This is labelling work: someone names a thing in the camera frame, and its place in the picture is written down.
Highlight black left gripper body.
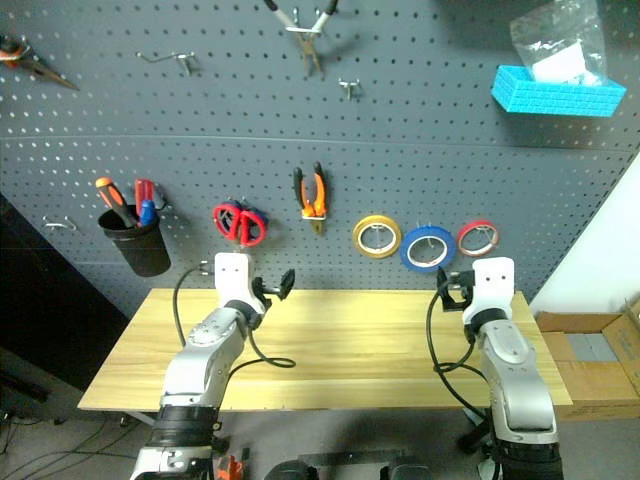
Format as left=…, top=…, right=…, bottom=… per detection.
left=251, top=284, right=281, bottom=315

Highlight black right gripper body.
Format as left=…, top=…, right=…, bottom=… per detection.
left=450, top=271, right=476, bottom=305

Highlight blue tape roll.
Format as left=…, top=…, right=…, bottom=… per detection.
left=399, top=224, right=458, bottom=274

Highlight red handled scissors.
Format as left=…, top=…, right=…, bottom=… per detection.
left=212, top=200, right=268, bottom=248

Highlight orange black combination pliers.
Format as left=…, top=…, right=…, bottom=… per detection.
left=292, top=160, right=329, bottom=237

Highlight double prong metal hook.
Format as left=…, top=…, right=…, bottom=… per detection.
left=415, top=221, right=436, bottom=252

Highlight red tape roll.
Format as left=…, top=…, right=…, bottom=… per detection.
left=456, top=217, right=503, bottom=259

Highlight yellow tape roll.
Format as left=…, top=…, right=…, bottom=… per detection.
left=351, top=214, right=403, bottom=260

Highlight black plastic cup holder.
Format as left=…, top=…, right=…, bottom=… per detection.
left=96, top=203, right=173, bottom=278

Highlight grey metal pegboard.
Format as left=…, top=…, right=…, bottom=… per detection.
left=0, top=0, right=640, bottom=321

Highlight grey foam sheet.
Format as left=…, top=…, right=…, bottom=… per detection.
left=561, top=333, right=622, bottom=364

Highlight brown cardboard box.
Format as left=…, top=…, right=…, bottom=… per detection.
left=533, top=293, right=640, bottom=422

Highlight orange black screwdriver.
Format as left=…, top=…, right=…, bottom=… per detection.
left=94, top=176, right=139, bottom=229

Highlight orange black device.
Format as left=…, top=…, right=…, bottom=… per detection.
left=213, top=451, right=247, bottom=480

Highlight dark rounded shape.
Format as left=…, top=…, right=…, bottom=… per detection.
left=266, top=461, right=320, bottom=480
left=388, top=464, right=432, bottom=480

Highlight black flat bar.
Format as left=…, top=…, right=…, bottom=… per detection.
left=298, top=447, right=410, bottom=467

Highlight blue plastic bin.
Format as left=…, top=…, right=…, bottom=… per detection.
left=489, top=64, right=628, bottom=119

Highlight short metal pegboard hook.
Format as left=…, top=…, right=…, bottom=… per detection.
left=337, top=76, right=363, bottom=101

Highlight black cabinet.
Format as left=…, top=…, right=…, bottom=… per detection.
left=0, top=191, right=132, bottom=402

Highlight long metal pegboard hook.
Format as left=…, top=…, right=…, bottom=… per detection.
left=136, top=50, right=198, bottom=77

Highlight clear plastic bag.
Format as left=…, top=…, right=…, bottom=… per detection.
left=509, top=0, right=613, bottom=88

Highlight orange black long-nose pliers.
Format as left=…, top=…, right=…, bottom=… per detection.
left=0, top=33, right=82, bottom=93

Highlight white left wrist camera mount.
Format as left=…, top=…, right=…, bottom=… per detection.
left=213, top=251, right=254, bottom=304

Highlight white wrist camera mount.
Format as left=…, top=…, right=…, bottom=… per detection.
left=213, top=251, right=254, bottom=304
left=470, top=256, right=517, bottom=314

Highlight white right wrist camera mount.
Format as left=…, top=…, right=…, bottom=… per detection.
left=470, top=256, right=517, bottom=314

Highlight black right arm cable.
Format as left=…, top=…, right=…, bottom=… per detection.
left=425, top=283, right=502, bottom=452

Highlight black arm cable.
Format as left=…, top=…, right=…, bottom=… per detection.
left=172, top=260, right=298, bottom=377
left=425, top=283, right=502, bottom=452

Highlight metal wire pliers holder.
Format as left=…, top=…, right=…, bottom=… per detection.
left=300, top=199, right=329, bottom=221

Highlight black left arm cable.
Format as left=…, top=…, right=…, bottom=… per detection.
left=172, top=260, right=298, bottom=377

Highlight black table frame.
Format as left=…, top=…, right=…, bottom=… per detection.
left=118, top=409, right=497, bottom=457

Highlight red handled screwdriver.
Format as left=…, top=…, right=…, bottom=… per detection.
left=134, top=178, right=158, bottom=212

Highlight metal wire pegboard hook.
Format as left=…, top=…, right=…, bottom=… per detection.
left=41, top=215, right=79, bottom=233

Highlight white handled circlip pliers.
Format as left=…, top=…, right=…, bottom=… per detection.
left=262, top=0, right=341, bottom=79

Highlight floor cables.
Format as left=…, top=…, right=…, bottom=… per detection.
left=0, top=408, right=147, bottom=472

